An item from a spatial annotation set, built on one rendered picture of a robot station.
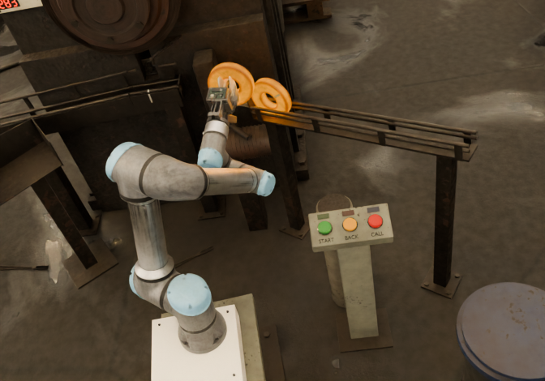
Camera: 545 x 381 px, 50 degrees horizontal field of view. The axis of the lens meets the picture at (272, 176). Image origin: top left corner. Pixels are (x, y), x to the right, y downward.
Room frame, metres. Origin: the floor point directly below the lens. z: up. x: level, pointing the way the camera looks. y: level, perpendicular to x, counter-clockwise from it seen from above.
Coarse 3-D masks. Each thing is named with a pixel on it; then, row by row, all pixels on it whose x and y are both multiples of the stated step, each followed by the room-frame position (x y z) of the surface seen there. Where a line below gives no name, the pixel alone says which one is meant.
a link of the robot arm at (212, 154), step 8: (208, 136) 1.40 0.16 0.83; (216, 136) 1.40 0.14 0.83; (224, 136) 1.41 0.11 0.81; (208, 144) 1.37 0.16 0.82; (216, 144) 1.37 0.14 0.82; (224, 144) 1.39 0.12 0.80; (200, 152) 1.36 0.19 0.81; (208, 152) 1.35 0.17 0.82; (216, 152) 1.35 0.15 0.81; (224, 152) 1.37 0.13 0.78; (200, 160) 1.34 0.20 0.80; (208, 160) 1.32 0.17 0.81; (216, 160) 1.33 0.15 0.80; (224, 160) 1.36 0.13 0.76
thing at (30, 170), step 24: (0, 144) 1.85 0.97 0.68; (24, 144) 1.88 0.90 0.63; (48, 144) 1.84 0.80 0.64; (0, 168) 1.83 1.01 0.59; (24, 168) 1.78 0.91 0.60; (48, 168) 1.74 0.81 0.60; (0, 192) 1.69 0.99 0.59; (48, 192) 1.76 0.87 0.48; (72, 240) 1.75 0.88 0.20; (72, 264) 1.79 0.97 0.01; (96, 264) 1.75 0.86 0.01
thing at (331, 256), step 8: (320, 200) 1.32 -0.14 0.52; (328, 200) 1.31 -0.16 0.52; (336, 200) 1.31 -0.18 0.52; (344, 200) 1.30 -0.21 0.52; (320, 208) 1.29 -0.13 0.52; (328, 208) 1.28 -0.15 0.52; (336, 208) 1.27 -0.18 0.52; (344, 208) 1.26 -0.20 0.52; (328, 256) 1.25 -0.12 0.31; (336, 256) 1.23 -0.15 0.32; (328, 264) 1.26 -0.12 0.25; (336, 264) 1.24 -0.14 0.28; (328, 272) 1.27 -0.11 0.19; (336, 272) 1.24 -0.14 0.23; (336, 280) 1.24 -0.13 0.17; (336, 288) 1.25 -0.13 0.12; (336, 296) 1.25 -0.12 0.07; (344, 304) 1.23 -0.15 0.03
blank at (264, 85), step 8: (264, 80) 1.69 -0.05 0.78; (272, 80) 1.68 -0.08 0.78; (256, 88) 1.71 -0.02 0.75; (264, 88) 1.68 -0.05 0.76; (272, 88) 1.66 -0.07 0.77; (280, 88) 1.65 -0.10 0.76; (256, 96) 1.71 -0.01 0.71; (264, 96) 1.71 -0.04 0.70; (280, 96) 1.64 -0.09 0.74; (288, 96) 1.64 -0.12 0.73; (256, 104) 1.72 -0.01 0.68; (264, 104) 1.70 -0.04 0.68; (272, 104) 1.70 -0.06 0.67; (280, 104) 1.64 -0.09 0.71; (288, 104) 1.63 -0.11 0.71
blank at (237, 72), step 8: (224, 64) 1.66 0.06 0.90; (232, 64) 1.65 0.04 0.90; (216, 72) 1.65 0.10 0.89; (224, 72) 1.64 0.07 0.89; (232, 72) 1.63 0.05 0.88; (240, 72) 1.62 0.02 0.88; (248, 72) 1.64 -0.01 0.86; (208, 80) 1.66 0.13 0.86; (216, 80) 1.66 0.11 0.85; (240, 80) 1.63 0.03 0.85; (248, 80) 1.62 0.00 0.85; (240, 88) 1.63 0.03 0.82; (248, 88) 1.62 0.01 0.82; (240, 96) 1.63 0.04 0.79; (248, 96) 1.62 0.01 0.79; (240, 104) 1.63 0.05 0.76
